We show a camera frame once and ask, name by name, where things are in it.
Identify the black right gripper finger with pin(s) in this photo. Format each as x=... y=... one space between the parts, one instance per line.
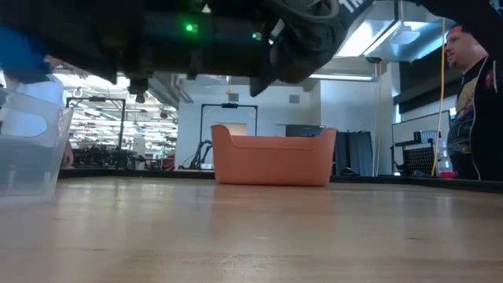
x=86 y=59
x=70 y=19

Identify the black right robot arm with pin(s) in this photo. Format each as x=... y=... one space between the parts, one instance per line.
x=306 y=47

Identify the black lab robot arm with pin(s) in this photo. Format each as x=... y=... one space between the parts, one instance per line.
x=198 y=151

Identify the person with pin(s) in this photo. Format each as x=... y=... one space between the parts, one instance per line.
x=39 y=92
x=483 y=137

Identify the black ceiling spotlight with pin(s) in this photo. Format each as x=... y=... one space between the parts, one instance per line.
x=140 y=99
x=164 y=115

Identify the cluttered lab workbench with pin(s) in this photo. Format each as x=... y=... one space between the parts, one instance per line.
x=110 y=155

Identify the beige door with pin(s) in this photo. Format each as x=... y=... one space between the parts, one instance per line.
x=236 y=129

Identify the clear plastic bin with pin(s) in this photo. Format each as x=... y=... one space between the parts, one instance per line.
x=31 y=165

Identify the orange plastic bin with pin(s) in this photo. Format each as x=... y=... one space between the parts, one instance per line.
x=275 y=165

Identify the long ceiling light bar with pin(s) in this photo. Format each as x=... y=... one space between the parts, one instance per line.
x=342 y=77

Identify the dark grey curtain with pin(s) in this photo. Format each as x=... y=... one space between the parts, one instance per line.
x=355 y=153

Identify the white panel board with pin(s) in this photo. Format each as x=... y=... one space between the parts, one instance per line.
x=404 y=126

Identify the black pegboard cart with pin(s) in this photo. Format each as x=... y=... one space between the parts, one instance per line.
x=418 y=159

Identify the small red container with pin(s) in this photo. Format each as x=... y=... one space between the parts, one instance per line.
x=448 y=174

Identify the silver spiral ceiling duct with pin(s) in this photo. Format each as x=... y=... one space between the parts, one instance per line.
x=163 y=92

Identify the grey square wall vent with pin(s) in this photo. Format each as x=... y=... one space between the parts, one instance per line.
x=294 y=98
x=233 y=97

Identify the black gantry frame with camera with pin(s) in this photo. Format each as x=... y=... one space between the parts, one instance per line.
x=229 y=105

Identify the black ceiling camera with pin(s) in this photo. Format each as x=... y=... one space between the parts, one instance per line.
x=373 y=60

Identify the silver rectangular ceiling duct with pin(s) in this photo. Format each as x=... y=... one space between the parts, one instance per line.
x=393 y=35

